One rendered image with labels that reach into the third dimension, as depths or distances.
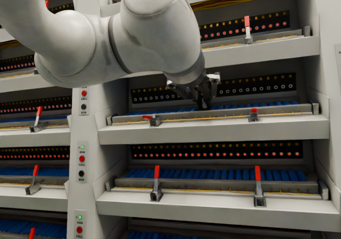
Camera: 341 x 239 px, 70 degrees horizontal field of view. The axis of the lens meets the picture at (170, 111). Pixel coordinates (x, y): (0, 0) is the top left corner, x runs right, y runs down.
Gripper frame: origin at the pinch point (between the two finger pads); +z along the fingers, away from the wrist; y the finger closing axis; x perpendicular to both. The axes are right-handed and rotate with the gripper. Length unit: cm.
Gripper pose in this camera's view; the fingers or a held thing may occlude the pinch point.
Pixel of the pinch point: (202, 99)
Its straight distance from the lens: 70.4
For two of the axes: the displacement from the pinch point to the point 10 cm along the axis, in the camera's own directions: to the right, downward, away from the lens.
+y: -9.5, 0.7, 3.0
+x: -0.3, 9.5, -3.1
